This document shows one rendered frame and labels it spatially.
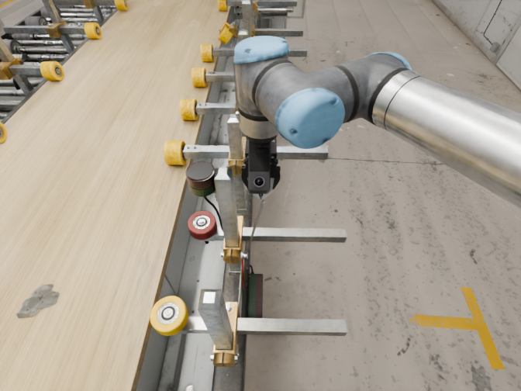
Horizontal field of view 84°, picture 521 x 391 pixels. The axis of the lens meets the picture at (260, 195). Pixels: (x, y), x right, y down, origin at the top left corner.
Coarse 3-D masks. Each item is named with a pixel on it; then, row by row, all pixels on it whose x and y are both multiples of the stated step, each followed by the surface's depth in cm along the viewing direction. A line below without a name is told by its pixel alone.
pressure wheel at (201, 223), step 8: (192, 216) 82; (200, 216) 82; (208, 216) 82; (192, 224) 80; (200, 224) 80; (208, 224) 80; (216, 224) 82; (192, 232) 79; (200, 232) 78; (208, 232) 79
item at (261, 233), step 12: (252, 228) 85; (264, 228) 85; (276, 228) 85; (288, 228) 85; (300, 228) 85; (312, 228) 85; (204, 240) 85; (252, 240) 85; (264, 240) 85; (276, 240) 85; (288, 240) 85; (300, 240) 85; (312, 240) 84; (324, 240) 84; (336, 240) 84
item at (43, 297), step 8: (40, 288) 67; (48, 288) 68; (32, 296) 66; (40, 296) 66; (48, 296) 66; (56, 296) 67; (24, 304) 65; (32, 304) 65; (40, 304) 65; (48, 304) 66; (24, 312) 64; (32, 312) 64
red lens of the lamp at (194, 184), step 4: (212, 172) 60; (212, 176) 59; (188, 180) 59; (192, 180) 58; (204, 180) 58; (208, 180) 59; (212, 180) 60; (192, 184) 59; (196, 184) 58; (200, 184) 58; (204, 184) 59; (208, 184) 59; (196, 188) 59; (200, 188) 59; (204, 188) 60
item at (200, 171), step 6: (198, 162) 61; (204, 162) 61; (192, 168) 60; (198, 168) 60; (204, 168) 60; (210, 168) 60; (192, 174) 59; (198, 174) 59; (204, 174) 59; (210, 174) 59; (198, 180) 58; (216, 198) 64; (210, 204) 68; (216, 210) 69; (222, 228) 75
